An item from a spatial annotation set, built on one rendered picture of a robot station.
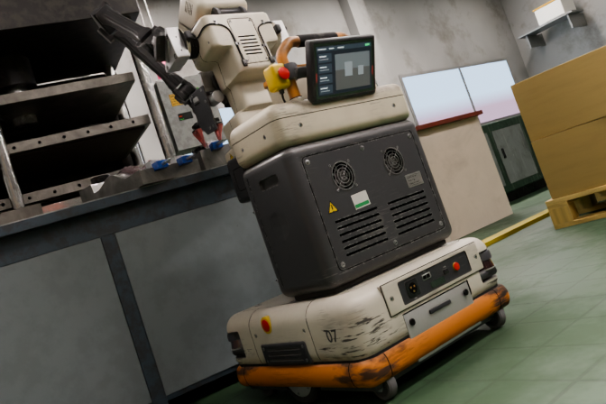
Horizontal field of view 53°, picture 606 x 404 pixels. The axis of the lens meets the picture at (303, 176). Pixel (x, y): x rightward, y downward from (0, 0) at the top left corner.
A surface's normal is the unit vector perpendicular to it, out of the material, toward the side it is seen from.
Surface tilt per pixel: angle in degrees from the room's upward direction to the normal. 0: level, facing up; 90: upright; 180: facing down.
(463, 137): 90
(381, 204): 90
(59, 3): 90
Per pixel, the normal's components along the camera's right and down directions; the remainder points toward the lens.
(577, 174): -0.61, 0.15
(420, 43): 0.57, -0.26
